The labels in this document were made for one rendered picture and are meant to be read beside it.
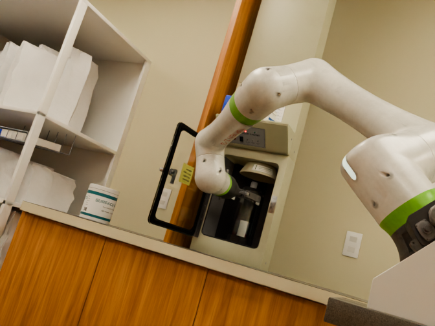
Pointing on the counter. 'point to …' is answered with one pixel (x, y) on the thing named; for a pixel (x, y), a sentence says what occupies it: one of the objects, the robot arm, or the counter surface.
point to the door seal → (164, 184)
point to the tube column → (288, 33)
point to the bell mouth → (259, 172)
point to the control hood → (273, 138)
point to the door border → (161, 185)
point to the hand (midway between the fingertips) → (245, 198)
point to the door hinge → (202, 215)
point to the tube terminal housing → (285, 172)
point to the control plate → (252, 138)
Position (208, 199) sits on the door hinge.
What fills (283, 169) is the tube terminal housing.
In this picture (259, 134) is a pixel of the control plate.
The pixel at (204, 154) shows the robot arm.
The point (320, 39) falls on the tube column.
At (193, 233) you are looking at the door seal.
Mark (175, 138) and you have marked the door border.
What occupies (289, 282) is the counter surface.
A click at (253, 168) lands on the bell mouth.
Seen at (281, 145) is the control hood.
